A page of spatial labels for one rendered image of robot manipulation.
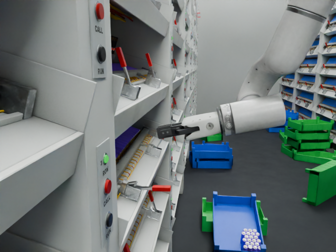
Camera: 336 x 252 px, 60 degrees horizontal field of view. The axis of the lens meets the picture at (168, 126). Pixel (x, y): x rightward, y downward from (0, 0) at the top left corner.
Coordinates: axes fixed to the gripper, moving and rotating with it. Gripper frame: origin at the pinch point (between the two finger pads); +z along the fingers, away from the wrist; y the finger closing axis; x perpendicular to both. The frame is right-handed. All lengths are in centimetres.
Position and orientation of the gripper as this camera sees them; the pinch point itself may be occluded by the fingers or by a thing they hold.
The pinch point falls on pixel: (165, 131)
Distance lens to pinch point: 80.9
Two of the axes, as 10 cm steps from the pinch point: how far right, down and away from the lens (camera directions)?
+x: -2.1, -9.6, -1.7
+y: 1.2, -2.0, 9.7
